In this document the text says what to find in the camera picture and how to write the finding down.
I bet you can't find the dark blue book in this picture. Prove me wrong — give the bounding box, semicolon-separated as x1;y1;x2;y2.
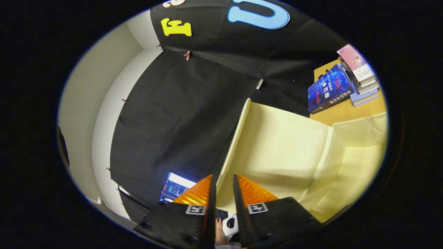
307;64;356;114

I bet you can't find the computer monitor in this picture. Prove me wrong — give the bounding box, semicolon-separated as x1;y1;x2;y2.
159;172;197;203

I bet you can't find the black backdrop cloth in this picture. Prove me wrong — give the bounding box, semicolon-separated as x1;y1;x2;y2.
110;0;346;222

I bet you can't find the grey book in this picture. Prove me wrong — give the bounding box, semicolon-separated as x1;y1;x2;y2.
341;62;379;95

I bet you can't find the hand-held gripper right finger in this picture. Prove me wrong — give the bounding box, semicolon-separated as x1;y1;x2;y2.
233;174;320;248

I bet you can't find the pink cover book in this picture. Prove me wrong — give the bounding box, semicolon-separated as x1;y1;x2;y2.
337;44;376;82

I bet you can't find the cream fabric storage box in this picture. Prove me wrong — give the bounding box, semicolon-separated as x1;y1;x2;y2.
216;98;388;223

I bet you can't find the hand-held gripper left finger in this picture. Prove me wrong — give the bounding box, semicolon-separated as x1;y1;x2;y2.
133;175;217;249

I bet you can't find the light blue book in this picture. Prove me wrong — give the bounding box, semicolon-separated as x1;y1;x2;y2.
350;69;380;107

